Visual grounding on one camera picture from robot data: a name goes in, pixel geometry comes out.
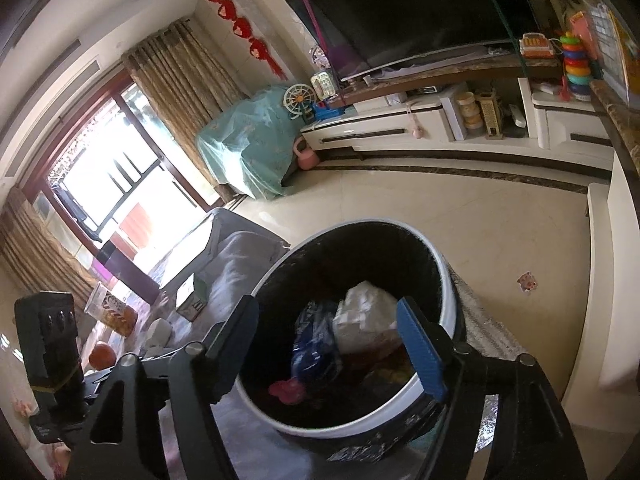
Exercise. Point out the beige curtain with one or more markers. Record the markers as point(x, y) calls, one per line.
point(180, 85)
point(40, 260)

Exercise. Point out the purple tall cylinder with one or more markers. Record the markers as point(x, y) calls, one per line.
point(127, 270)

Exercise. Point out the glass balcony door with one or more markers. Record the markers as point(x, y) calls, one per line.
point(110, 175)

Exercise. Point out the teal covered furniture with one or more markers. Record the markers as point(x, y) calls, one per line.
point(245, 145)

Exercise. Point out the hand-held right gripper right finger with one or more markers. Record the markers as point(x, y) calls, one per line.
point(422, 355)

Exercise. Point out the black white-rimmed trash can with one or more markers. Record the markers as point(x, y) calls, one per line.
point(350, 260)

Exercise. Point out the clear snack jar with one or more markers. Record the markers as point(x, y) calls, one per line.
point(112, 310)

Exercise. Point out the blue toy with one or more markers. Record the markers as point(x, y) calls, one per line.
point(325, 111)

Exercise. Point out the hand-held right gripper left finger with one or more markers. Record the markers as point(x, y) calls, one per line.
point(225, 370)

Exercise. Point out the black television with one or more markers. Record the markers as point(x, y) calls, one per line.
point(415, 10)

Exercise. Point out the orange fruit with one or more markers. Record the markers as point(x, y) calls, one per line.
point(102, 355)

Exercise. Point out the pink kettlebell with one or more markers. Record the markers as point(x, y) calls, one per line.
point(307, 157)

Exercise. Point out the wooden grater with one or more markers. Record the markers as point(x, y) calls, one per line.
point(489, 117)

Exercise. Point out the blue wrapper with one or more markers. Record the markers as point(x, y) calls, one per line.
point(315, 345)

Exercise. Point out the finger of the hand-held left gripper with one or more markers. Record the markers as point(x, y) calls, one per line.
point(97, 385)

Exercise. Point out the small white fan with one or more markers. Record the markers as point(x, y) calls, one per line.
point(298, 101)

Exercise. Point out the orange toy cash register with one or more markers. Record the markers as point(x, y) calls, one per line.
point(536, 46)

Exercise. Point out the white television cabinet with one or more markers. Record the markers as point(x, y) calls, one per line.
point(400, 130)

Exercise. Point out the grey remote control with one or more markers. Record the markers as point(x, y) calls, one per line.
point(518, 116)

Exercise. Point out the small green-white box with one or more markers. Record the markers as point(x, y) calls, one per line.
point(189, 300)

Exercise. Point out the red hanging decoration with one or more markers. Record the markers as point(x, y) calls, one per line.
point(245, 30)

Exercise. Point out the stacked round containers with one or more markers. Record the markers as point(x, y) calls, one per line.
point(470, 110)

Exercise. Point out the white tissue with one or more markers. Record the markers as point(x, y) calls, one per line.
point(362, 317)

